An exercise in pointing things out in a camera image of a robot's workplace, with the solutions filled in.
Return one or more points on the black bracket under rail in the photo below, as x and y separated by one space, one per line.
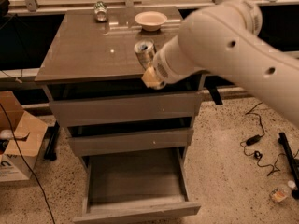
212 88

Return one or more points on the plastic bottle on floor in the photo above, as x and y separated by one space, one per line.
282 191

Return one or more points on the silver redbull can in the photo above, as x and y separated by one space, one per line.
145 51

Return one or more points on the black stand leg left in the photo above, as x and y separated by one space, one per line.
51 138

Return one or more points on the black stand leg right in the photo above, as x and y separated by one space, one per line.
293 163

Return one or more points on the grey metal window rail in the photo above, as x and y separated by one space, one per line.
19 79

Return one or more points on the grey top drawer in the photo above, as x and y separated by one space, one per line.
83 112

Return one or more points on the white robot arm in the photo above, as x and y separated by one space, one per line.
223 40

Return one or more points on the grey middle drawer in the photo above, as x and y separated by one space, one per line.
127 142

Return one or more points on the grey drawer cabinet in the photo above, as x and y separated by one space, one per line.
89 59

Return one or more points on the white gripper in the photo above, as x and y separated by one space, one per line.
161 68

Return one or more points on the black stand leg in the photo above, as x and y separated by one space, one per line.
51 138
293 163

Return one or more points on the grey open bottom drawer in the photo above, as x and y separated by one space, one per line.
125 188

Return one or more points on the white paper bowl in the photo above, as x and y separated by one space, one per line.
151 20

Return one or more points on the cardboard box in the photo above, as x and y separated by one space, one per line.
24 134

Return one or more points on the green soda can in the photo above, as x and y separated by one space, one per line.
100 11

